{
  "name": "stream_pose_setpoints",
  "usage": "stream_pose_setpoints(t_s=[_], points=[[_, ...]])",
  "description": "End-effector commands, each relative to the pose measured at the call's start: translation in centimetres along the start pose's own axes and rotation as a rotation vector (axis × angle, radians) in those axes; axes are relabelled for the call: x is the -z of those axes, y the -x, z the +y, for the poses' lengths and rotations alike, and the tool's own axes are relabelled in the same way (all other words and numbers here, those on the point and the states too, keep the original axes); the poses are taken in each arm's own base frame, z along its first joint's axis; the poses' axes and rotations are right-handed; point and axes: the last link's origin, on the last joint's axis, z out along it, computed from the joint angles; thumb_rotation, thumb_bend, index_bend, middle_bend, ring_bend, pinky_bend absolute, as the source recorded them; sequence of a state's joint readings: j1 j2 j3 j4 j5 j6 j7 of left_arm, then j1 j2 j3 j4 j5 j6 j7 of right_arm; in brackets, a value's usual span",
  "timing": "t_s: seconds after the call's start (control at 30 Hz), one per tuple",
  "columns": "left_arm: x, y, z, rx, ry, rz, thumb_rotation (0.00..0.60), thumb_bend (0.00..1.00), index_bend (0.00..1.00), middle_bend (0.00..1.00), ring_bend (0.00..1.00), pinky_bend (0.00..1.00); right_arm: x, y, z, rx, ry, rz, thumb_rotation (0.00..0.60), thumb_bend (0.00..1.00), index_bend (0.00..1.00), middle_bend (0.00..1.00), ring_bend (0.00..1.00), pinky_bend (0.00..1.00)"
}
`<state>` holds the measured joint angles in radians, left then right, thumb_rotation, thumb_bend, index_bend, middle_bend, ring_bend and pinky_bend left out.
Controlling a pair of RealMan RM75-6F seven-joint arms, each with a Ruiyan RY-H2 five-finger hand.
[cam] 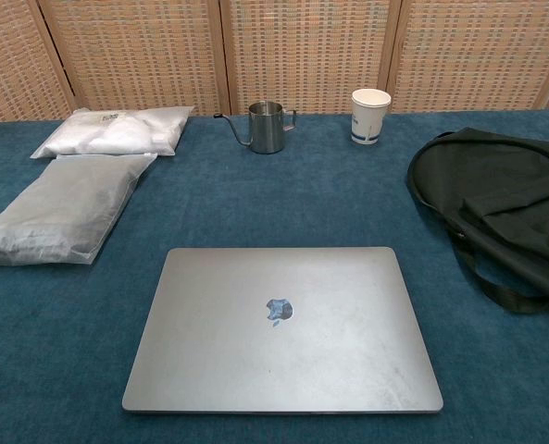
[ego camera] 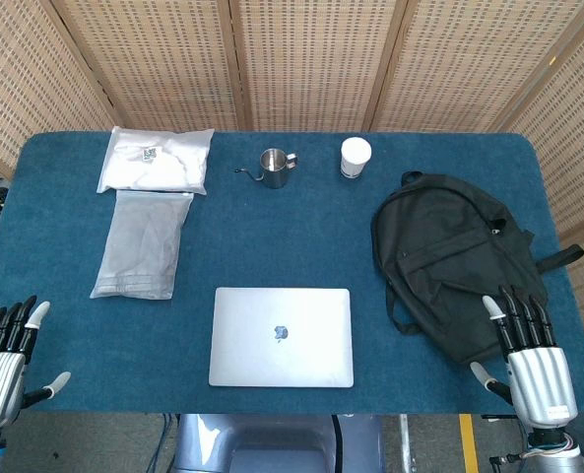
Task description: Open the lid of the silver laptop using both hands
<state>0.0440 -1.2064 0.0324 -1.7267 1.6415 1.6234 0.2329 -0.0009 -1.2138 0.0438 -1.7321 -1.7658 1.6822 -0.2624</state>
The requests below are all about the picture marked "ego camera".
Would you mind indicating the white plastic package with label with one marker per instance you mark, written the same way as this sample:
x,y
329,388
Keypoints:
x,y
156,160

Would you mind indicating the grey clothing in clear bag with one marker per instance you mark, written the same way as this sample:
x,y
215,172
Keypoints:
x,y
144,246

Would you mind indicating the blue felt table cover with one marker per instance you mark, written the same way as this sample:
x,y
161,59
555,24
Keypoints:
x,y
281,236

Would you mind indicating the white paper cup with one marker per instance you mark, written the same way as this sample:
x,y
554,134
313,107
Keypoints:
x,y
355,157

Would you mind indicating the black backpack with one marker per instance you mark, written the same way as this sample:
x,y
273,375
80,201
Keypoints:
x,y
449,246

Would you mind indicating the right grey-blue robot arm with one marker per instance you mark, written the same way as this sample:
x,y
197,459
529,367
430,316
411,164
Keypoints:
x,y
567,455

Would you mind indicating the silver grey laptop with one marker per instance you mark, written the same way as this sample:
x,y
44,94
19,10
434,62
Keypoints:
x,y
281,337

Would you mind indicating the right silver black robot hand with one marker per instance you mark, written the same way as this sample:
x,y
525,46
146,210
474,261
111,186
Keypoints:
x,y
540,379

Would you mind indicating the stainless steel spouted mug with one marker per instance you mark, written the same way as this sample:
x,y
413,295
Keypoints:
x,y
273,170

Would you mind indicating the metal table leg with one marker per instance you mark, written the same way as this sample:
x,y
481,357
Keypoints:
x,y
406,443

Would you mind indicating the woven bamboo folding screen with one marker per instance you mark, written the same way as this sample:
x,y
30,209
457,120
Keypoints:
x,y
311,59

